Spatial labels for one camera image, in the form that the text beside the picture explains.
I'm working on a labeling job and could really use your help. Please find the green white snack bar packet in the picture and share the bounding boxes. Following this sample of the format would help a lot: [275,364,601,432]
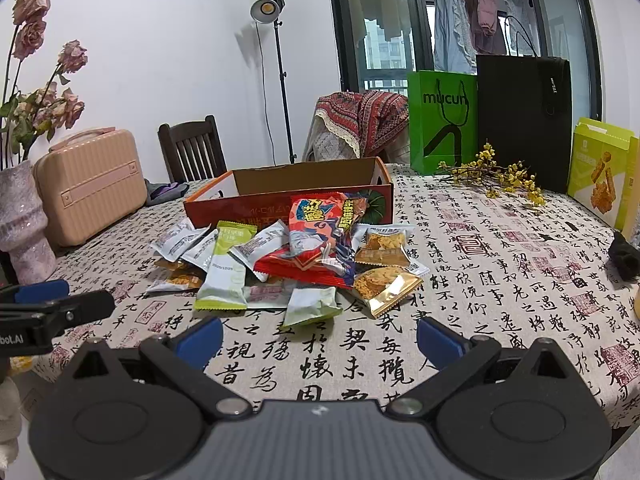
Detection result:
[193,220,257,311]

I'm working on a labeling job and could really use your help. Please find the large red chips bag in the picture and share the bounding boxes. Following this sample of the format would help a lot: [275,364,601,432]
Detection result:
[255,191,368,288]

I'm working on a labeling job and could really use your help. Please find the white gold oat crisp packet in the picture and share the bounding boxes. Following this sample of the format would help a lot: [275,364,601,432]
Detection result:
[352,223,414,266]

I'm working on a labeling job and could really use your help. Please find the white grey snack packet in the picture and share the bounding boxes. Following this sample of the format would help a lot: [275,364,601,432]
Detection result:
[150,218,210,263]

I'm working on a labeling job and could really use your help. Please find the calligraphy print tablecloth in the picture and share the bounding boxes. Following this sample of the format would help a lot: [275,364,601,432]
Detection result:
[19,161,640,430]

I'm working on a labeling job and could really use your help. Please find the pink glitter vase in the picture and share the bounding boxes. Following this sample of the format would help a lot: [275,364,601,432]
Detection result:
[0,160,56,285]

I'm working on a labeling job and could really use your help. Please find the pale green snack packet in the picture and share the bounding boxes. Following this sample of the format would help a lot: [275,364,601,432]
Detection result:
[282,287,343,328]

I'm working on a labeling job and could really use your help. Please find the pink small suitcase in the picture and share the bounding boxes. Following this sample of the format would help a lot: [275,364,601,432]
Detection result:
[34,127,148,247]

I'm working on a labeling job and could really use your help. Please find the grey purple folded cloth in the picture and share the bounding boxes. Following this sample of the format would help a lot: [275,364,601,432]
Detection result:
[144,180,190,207]

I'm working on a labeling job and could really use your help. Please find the orange cardboard pumpkin box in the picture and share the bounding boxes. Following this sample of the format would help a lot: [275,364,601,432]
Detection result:
[183,157,394,228]

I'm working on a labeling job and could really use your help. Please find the yellow dried flower branch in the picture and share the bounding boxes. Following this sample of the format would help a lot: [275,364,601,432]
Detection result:
[436,142,547,207]

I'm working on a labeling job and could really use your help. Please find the dark wooden chair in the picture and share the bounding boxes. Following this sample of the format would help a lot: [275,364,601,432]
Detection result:
[157,115,227,183]

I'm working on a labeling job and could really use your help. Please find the green paper shopping bag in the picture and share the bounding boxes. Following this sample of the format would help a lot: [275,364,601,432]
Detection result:
[408,70,477,176]

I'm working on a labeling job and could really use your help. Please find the dried pink roses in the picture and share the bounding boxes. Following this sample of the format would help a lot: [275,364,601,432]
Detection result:
[1,0,89,170]

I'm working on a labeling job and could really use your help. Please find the yellow-green snack carton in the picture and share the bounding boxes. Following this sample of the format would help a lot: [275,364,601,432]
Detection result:
[567,117,639,240]

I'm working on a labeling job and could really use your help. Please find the red patterned blanket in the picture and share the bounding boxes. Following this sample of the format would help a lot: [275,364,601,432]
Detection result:
[314,90,409,158]

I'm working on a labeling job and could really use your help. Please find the black paper shopping bag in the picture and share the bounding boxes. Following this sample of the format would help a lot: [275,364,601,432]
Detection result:
[470,13,572,193]

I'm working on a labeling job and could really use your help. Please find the hanging light blue garment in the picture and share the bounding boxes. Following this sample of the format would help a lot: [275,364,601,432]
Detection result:
[434,0,477,75]

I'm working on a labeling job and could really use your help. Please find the studio lamp on stand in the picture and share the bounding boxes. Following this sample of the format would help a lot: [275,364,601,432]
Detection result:
[250,0,297,165]

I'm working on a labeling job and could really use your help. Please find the hanging pink jacket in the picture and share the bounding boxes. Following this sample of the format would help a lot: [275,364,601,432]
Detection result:
[464,0,506,55]

